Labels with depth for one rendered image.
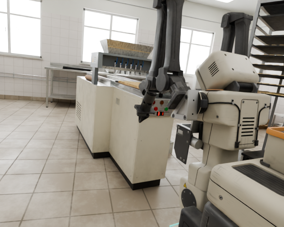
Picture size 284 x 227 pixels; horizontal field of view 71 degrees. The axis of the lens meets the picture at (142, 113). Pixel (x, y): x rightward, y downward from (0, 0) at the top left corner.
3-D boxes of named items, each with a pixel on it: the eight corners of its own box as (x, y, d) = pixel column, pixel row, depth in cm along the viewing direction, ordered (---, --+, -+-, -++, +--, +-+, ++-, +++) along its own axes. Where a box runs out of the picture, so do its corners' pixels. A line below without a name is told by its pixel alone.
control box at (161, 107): (144, 115, 162) (147, 97, 159) (169, 115, 173) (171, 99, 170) (147, 115, 159) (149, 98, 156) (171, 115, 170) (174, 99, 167)
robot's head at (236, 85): (258, 108, 80) (260, 82, 79) (237, 107, 74) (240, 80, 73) (241, 106, 86) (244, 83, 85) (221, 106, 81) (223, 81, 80)
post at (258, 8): (225, 165, 225) (261, -1, 189) (222, 163, 227) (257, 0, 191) (226, 164, 227) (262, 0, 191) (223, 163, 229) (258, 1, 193)
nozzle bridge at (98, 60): (89, 82, 236) (90, 52, 229) (143, 86, 269) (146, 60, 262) (96, 85, 207) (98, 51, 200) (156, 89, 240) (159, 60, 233)
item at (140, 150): (107, 158, 235) (113, 81, 216) (134, 155, 250) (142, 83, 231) (130, 192, 174) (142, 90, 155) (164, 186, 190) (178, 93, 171)
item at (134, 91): (89, 77, 327) (89, 72, 326) (91, 77, 329) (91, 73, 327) (144, 98, 154) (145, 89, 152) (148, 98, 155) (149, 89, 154)
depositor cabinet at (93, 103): (74, 126, 336) (76, 75, 318) (115, 125, 369) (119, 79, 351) (91, 160, 225) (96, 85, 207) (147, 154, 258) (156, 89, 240)
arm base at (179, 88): (178, 93, 71) (203, 95, 77) (169, 78, 76) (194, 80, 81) (167, 109, 77) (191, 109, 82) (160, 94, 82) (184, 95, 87)
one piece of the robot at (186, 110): (197, 120, 74) (199, 90, 73) (186, 120, 72) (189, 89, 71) (180, 117, 83) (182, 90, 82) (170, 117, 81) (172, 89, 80)
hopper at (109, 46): (98, 53, 231) (99, 40, 228) (141, 59, 256) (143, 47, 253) (105, 52, 206) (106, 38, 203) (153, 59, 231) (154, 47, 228)
